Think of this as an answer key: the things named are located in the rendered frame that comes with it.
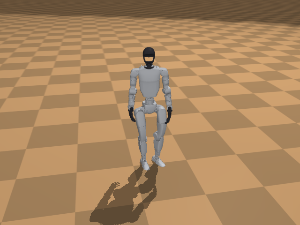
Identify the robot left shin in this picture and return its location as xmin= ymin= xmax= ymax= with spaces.
xmin=154 ymin=137 xmax=164 ymax=160

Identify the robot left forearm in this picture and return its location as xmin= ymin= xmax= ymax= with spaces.
xmin=165 ymin=93 xmax=173 ymax=109

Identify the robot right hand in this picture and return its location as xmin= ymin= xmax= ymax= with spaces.
xmin=128 ymin=107 xmax=136 ymax=122

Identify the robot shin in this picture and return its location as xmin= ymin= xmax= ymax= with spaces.
xmin=138 ymin=136 xmax=147 ymax=161
xmin=154 ymin=137 xmax=164 ymax=160

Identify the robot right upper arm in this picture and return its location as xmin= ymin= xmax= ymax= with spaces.
xmin=130 ymin=68 xmax=139 ymax=95

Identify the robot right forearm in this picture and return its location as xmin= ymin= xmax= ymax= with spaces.
xmin=127 ymin=89 xmax=135 ymax=110

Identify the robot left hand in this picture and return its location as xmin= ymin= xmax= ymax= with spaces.
xmin=165 ymin=107 xmax=173 ymax=124

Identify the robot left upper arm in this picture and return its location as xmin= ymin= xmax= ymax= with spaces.
xmin=159 ymin=67 xmax=171 ymax=94

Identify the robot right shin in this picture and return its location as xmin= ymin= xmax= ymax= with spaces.
xmin=138 ymin=136 xmax=147 ymax=161

